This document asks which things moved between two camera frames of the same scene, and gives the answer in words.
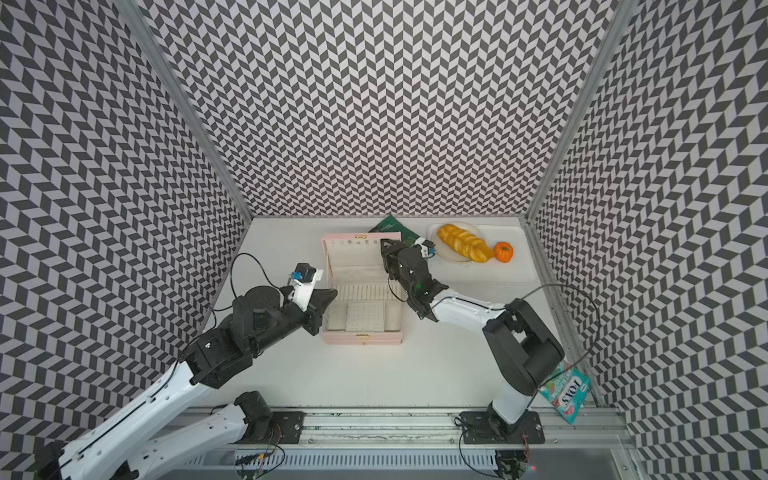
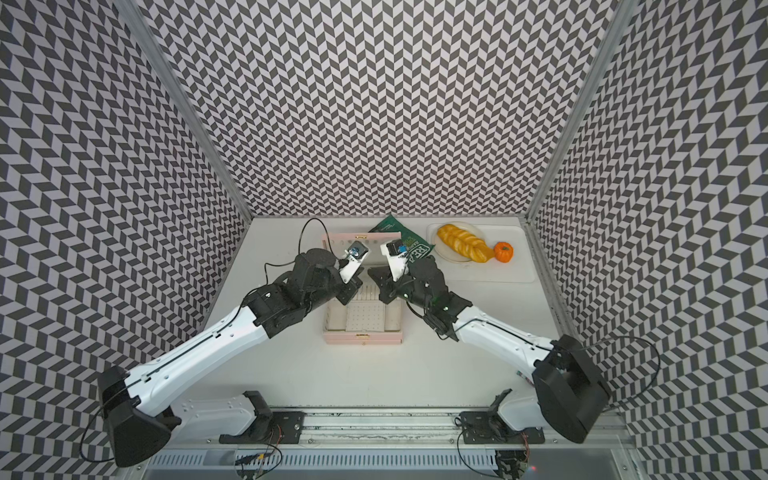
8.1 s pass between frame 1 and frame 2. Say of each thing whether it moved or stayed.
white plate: stayed
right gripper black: moved
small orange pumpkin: stayed
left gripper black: moved
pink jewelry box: stayed
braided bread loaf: stayed
